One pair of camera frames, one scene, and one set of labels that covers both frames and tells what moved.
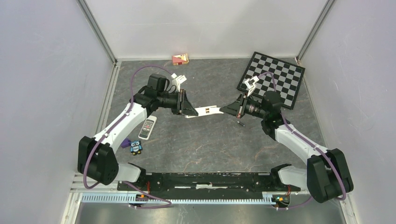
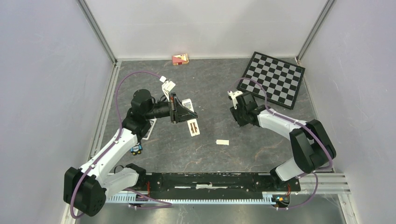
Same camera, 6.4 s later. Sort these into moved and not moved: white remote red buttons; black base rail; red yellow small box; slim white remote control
Moved: slim white remote control
Not moved: white remote red buttons; black base rail; red yellow small box
